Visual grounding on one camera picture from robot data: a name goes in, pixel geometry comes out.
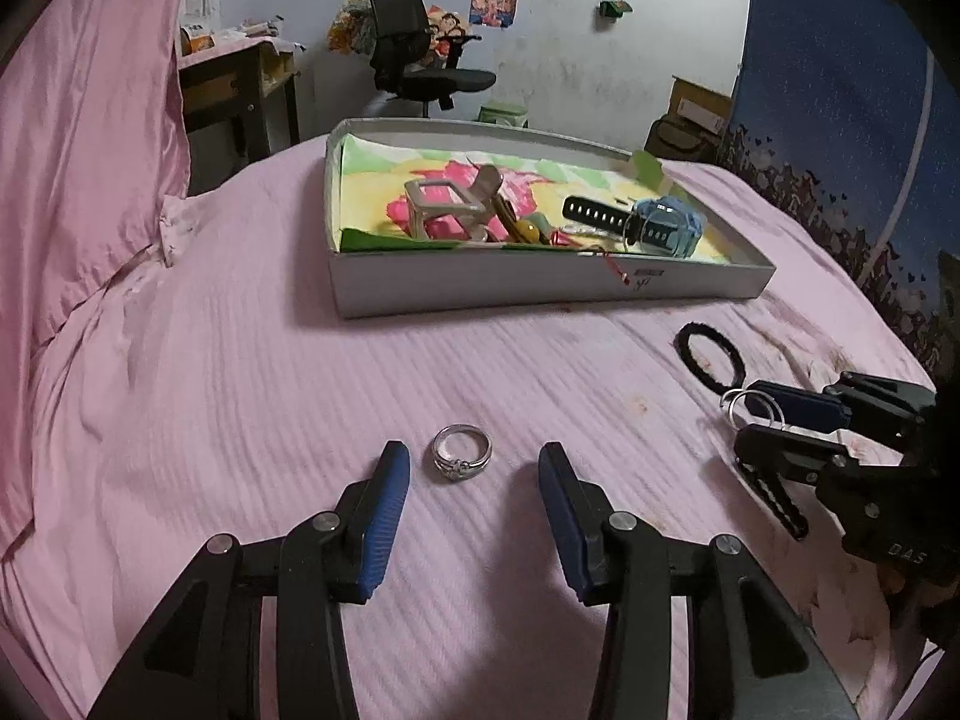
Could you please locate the dark wooden desk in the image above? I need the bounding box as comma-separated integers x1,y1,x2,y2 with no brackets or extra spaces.
179,37,301,193

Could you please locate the black office chair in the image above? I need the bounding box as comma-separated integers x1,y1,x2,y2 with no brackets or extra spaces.
370,0,496,119

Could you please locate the beige square frame clip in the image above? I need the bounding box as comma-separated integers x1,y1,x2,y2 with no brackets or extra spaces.
404,164,503,242

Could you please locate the grey cardboard tray box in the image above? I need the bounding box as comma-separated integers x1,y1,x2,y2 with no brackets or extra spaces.
324,119,775,319

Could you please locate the clear thin ring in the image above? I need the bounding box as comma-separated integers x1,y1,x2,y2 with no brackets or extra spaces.
719,386,786,431

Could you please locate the green plastic stool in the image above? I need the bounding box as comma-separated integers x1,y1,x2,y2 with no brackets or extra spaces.
477,99,529,128

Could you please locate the black hair elastic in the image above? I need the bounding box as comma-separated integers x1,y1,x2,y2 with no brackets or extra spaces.
674,322,747,397

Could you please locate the pink satin curtain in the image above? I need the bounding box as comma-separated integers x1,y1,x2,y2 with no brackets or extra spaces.
2,0,189,546

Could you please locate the silver ring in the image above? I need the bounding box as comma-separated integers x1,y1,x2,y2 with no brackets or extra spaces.
431,422,495,483

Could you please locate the blue starry wardrobe cover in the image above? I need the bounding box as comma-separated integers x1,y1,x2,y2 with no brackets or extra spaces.
721,0,958,376

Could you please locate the red beaded string bracelet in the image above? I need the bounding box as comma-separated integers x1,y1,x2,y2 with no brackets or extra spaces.
551,229,633,290

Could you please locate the brown flower hair tie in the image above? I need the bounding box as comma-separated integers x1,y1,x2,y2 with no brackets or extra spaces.
490,193,557,247

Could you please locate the colourful painted paper lining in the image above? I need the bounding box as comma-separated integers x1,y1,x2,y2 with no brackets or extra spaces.
331,135,734,265

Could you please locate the pink bed sheet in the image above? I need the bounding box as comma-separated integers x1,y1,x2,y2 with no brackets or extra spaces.
2,140,923,718

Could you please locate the black band watch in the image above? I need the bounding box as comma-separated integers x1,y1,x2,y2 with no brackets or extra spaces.
562,195,677,247

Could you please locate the green hanging wall ornament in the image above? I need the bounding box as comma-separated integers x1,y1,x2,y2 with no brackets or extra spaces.
597,0,633,21

